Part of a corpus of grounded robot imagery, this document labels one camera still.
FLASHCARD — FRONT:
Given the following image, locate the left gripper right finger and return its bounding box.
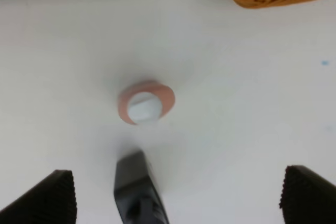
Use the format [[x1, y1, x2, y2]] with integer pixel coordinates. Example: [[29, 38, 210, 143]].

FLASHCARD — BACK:
[[279, 165, 335, 224]]

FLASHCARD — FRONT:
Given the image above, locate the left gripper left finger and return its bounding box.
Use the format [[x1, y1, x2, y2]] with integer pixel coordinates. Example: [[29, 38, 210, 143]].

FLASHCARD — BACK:
[[1, 170, 77, 224]]

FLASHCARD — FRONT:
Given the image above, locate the dark green square bottle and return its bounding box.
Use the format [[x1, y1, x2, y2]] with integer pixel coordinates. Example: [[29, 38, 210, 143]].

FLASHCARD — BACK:
[[114, 151, 169, 223]]

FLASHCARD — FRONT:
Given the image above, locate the pink soap bottle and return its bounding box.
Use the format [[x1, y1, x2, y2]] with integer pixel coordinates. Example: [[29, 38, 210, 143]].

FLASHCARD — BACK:
[[118, 81, 175, 125]]

